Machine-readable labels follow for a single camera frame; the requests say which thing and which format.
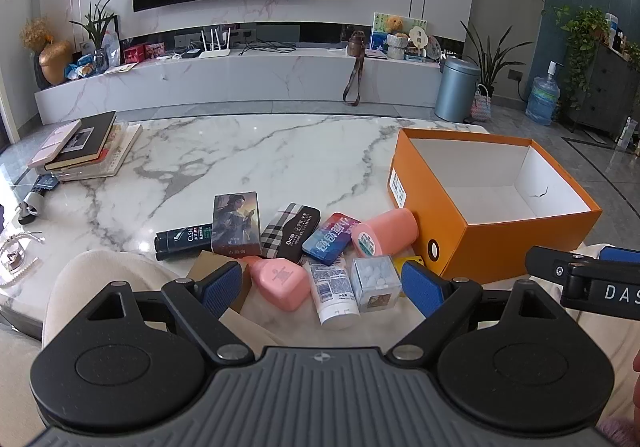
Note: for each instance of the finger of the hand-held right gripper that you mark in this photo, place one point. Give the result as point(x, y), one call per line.
point(550, 262)
point(620, 254)

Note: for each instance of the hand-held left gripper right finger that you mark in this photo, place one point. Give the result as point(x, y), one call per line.
point(422, 289)

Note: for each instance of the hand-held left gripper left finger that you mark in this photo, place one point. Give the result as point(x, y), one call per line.
point(222, 289)

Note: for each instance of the gold brown box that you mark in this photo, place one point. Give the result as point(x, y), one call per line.
point(240, 294)

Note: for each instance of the orange cardboard box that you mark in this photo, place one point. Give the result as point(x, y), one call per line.
point(510, 247)

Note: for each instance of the pink lotion bottle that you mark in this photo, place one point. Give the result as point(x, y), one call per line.
point(280, 284)

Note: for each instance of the dark shampoo bottle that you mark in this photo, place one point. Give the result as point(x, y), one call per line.
point(182, 239)

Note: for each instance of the illustrated card box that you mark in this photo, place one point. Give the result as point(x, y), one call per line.
point(236, 224)

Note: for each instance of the plaid black case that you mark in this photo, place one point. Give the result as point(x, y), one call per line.
point(290, 232)

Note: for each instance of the white cream tube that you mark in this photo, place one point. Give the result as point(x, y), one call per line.
point(332, 294)

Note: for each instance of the small yellow item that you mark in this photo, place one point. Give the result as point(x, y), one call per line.
point(412, 261)

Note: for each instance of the clear box of white pills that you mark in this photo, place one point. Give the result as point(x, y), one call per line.
point(375, 282)

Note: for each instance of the cream cloth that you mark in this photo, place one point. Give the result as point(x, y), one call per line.
point(615, 342)
point(100, 272)

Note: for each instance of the blue and red packet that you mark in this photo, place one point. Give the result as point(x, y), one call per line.
point(330, 237)

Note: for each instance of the white spray bottle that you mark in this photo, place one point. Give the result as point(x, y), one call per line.
point(627, 132)

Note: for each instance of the blue water jug with pump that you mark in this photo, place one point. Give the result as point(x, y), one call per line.
point(542, 99)

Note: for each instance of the grey drawer cabinet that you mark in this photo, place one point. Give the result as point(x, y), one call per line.
point(607, 87)

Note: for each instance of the woven pastel basket bag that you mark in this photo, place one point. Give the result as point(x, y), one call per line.
point(481, 108)

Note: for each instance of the stack of pale books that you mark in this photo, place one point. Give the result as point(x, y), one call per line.
point(117, 154)

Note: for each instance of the blue-grey trash bin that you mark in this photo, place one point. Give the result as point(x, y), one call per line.
point(456, 89)

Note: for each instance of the black hardcover book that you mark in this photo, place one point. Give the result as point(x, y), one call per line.
point(92, 139)

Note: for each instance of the tall leaf potted plant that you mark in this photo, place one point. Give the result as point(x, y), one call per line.
point(492, 62)

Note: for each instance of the small grey device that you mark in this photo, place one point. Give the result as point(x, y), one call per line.
point(31, 207)

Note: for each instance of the white marble TV console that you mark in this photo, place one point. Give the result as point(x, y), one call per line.
point(240, 79)

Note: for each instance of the pothos plant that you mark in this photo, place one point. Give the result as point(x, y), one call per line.
point(582, 39)

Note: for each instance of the pink notebook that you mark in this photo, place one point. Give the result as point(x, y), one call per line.
point(52, 144)

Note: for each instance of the cluster of toiletry bottles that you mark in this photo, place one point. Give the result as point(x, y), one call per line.
point(614, 29)

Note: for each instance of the black set-top box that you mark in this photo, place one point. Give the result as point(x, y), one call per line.
point(190, 53)

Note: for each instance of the white router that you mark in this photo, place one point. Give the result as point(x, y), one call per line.
point(215, 49)

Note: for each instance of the decorative plate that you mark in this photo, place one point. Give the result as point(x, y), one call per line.
point(434, 48)

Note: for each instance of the white papers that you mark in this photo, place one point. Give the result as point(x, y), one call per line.
point(121, 68)

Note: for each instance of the red gift box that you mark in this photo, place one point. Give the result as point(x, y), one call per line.
point(155, 51)
point(133, 54)

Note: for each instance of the round paper fan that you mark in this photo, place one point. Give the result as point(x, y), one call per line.
point(419, 39)

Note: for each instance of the blue snack packet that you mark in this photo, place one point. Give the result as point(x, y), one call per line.
point(80, 68)

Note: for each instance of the landscape painting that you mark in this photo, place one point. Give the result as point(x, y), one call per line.
point(380, 27)

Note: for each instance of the teddy bear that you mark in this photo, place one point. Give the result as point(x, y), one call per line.
point(396, 24)

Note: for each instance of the gold vase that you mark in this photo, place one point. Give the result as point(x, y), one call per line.
point(55, 63)

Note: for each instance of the green plant in glass vase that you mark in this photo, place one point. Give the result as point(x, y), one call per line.
point(100, 32)

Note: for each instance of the dried flower bunch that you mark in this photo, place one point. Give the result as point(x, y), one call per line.
point(36, 33)

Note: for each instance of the wall outlet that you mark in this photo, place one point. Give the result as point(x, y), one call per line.
point(515, 74)

